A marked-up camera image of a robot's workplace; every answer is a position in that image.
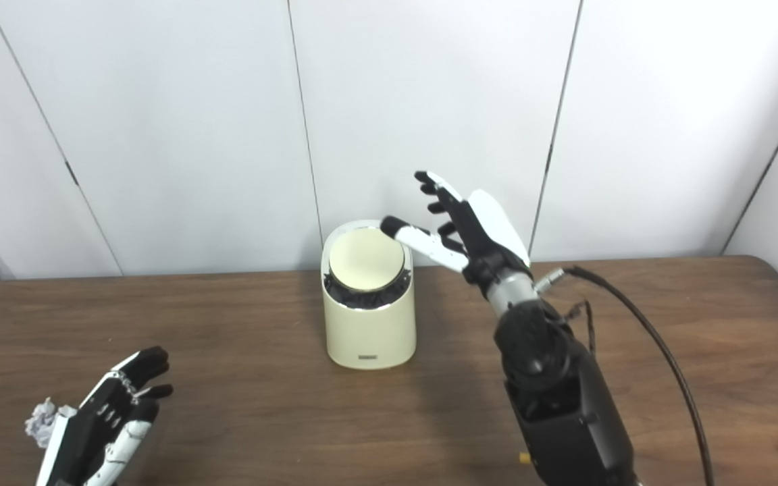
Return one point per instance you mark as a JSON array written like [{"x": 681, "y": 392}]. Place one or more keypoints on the white paper ball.
[{"x": 43, "y": 422}]

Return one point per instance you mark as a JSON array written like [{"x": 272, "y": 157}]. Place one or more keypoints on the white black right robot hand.
[{"x": 480, "y": 236}]

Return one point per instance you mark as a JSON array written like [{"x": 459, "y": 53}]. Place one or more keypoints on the black bin liner bag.
[{"x": 365, "y": 299}]

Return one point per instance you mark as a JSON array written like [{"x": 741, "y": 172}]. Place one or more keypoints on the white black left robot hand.
[{"x": 92, "y": 432}]

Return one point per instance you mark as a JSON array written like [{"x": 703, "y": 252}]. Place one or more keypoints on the cream round bin lid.
[{"x": 365, "y": 260}]

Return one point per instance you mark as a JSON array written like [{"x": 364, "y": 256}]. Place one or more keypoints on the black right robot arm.
[{"x": 558, "y": 391}]

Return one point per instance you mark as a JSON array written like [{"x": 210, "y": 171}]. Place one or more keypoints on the cream-colored bin body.
[{"x": 369, "y": 337}]

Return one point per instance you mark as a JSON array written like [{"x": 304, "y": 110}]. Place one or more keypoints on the black wall panel clip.
[
  {"x": 71, "y": 173},
  {"x": 549, "y": 160}
]

